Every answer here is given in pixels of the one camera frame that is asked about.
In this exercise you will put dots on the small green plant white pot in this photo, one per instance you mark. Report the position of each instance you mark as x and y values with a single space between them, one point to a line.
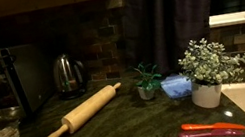
146 93

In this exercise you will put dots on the blue folded cloth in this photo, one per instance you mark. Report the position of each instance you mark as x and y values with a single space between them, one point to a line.
175 88

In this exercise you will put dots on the stainless steel electric kettle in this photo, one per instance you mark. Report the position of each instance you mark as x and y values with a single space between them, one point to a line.
68 75

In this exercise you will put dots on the dark curtain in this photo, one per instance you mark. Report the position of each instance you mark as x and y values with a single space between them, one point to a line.
171 19

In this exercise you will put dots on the black toaster oven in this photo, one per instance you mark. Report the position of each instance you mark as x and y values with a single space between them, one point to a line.
32 77

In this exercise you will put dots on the orange plastic knife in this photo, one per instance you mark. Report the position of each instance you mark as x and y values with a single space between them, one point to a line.
220 125

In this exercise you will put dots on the large eucalyptus plant white pot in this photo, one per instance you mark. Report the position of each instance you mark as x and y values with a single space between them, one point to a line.
206 96

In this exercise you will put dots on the white window sill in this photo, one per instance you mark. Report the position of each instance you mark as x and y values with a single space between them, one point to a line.
229 20

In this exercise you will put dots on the wooden rolling pin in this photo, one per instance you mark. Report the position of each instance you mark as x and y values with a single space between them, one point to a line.
86 110

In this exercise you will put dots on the purple plastic knife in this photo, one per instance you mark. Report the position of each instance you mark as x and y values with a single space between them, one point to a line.
208 133

